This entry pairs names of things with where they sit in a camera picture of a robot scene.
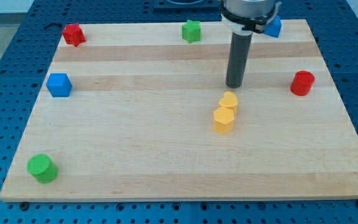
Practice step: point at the yellow hexagon block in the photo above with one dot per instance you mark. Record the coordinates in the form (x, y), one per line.
(223, 120)

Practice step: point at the yellow heart block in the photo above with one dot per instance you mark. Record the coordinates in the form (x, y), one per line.
(229, 100)

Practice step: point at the light wooden board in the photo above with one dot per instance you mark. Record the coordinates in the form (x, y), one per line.
(138, 124)

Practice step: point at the green star block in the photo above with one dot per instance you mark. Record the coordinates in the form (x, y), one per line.
(191, 31)

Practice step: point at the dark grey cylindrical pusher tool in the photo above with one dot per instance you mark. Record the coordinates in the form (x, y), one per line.
(239, 50)

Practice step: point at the blue cube block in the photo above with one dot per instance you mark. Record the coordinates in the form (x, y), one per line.
(59, 85)

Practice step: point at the blue triangular block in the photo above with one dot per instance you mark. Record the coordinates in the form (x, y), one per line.
(275, 29)

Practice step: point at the red cylinder block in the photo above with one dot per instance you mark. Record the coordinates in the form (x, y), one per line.
(302, 83)

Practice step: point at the red star block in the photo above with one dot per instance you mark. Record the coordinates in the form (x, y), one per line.
(73, 34)

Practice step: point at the green cylinder block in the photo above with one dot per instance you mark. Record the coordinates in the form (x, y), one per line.
(42, 168)

